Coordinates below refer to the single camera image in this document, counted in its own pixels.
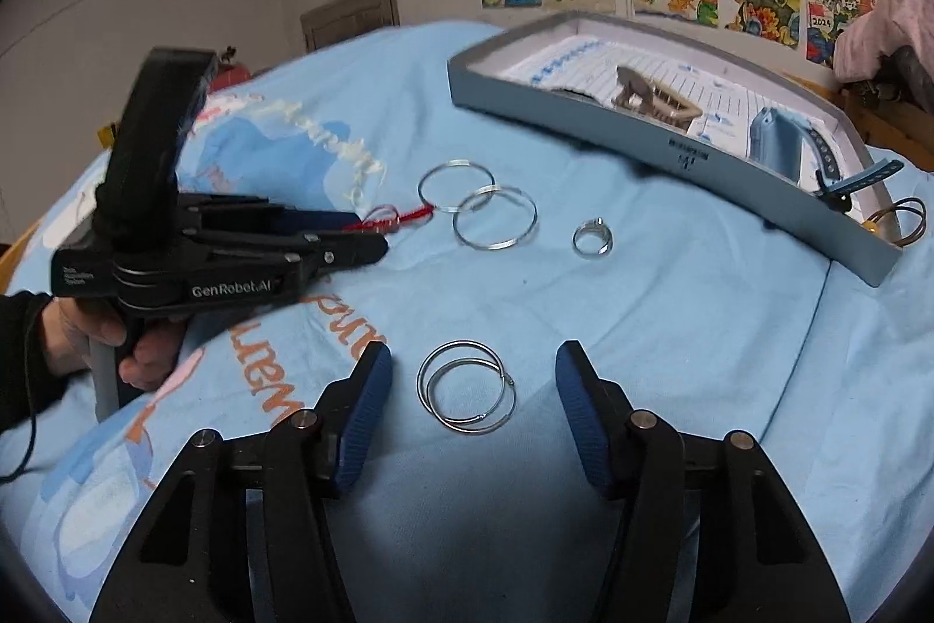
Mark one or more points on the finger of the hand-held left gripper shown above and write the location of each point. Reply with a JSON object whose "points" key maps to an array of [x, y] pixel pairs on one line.
{"points": [[314, 218], [350, 251]]}

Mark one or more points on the red checked bag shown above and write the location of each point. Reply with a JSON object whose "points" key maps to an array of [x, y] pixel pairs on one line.
{"points": [[230, 68]]}

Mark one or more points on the wooden bed frame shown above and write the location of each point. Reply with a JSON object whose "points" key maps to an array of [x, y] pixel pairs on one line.
{"points": [[905, 127]]}

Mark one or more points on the person's left forearm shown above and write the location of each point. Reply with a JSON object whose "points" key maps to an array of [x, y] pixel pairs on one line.
{"points": [[25, 360]]}

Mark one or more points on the grey tray box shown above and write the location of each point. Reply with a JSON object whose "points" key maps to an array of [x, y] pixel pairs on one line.
{"points": [[657, 145]]}

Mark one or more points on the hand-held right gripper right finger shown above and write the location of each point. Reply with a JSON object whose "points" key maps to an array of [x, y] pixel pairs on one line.
{"points": [[584, 426]]}

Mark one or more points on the beige hair claw clip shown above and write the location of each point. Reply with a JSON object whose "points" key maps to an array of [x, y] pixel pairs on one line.
{"points": [[657, 97]]}

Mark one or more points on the pink floral blanket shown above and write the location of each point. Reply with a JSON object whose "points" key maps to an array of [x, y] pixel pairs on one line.
{"points": [[890, 32]]}

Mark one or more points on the white printed paper liner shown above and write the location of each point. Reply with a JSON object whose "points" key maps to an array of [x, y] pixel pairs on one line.
{"points": [[715, 90]]}

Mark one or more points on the grey wall panel door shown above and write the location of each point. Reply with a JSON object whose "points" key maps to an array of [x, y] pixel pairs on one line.
{"points": [[350, 17]]}

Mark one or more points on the person's left hand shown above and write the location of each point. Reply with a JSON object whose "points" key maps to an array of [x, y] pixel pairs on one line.
{"points": [[73, 331]]}

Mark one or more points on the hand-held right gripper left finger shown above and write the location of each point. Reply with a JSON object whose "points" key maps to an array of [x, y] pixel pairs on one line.
{"points": [[361, 426]]}

